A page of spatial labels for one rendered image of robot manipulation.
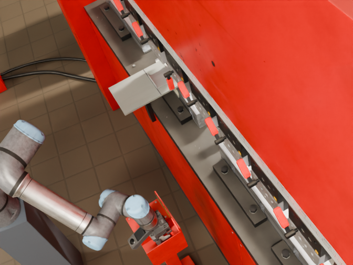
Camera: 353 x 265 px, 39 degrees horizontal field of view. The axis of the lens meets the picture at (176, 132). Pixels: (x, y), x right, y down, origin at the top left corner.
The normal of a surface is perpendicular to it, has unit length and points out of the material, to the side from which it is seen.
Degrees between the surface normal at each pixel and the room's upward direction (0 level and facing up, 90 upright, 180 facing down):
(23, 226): 90
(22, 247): 90
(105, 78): 90
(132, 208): 5
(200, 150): 0
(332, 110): 90
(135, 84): 0
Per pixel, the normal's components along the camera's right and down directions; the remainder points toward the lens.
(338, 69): -0.87, 0.48
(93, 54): 0.46, 0.67
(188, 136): -0.19, -0.57
